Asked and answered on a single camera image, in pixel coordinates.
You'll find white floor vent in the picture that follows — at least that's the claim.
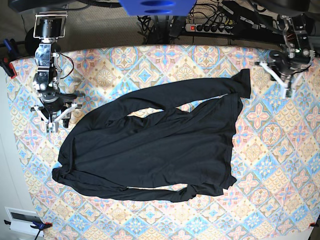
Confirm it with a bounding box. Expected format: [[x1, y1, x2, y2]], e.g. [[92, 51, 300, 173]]
[[4, 206, 41, 237]]

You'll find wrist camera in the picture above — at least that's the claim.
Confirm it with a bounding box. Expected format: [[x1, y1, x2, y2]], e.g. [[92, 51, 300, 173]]
[[281, 87, 294, 99], [45, 122, 59, 133]]

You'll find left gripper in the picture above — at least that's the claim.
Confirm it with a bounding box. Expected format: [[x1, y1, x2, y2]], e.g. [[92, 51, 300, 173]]
[[268, 51, 308, 77]]

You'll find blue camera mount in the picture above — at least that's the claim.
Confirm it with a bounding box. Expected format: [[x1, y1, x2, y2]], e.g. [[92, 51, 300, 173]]
[[118, 0, 197, 16]]

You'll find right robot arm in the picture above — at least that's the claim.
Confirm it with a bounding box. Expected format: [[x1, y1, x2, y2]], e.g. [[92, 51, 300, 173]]
[[31, 10, 82, 133]]

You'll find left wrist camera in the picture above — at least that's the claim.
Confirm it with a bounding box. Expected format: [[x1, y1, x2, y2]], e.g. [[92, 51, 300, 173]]
[[281, 87, 294, 99]]

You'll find blue orange clamp lower left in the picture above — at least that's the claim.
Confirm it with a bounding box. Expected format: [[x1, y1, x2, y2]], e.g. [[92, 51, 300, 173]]
[[4, 220, 53, 232]]

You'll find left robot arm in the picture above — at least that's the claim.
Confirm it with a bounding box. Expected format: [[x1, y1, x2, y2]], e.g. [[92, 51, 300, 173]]
[[267, 14, 315, 80]]

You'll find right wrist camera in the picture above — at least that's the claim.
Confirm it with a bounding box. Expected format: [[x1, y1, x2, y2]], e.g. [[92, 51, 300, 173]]
[[45, 122, 59, 133]]

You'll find blue clamp upper left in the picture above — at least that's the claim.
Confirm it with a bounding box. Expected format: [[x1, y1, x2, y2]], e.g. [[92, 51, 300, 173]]
[[0, 38, 16, 52]]

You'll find white power strip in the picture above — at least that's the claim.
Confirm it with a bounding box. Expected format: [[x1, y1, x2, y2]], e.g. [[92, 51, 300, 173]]
[[184, 23, 232, 35]]

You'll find orange black clamp left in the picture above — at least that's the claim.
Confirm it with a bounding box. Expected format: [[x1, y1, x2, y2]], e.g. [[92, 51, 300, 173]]
[[0, 58, 17, 79]]

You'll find orange clamp lower right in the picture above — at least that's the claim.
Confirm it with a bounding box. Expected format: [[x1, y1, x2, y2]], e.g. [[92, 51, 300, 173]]
[[309, 222, 320, 228]]

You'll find black round speaker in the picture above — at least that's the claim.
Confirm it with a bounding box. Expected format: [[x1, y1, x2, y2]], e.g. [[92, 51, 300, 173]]
[[24, 27, 39, 56]]

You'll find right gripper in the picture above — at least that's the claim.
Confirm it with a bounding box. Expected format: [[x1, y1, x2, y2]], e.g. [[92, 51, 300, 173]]
[[38, 91, 85, 128]]

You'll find black t-shirt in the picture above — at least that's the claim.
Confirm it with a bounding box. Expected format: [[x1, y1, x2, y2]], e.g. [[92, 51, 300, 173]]
[[52, 69, 251, 203]]

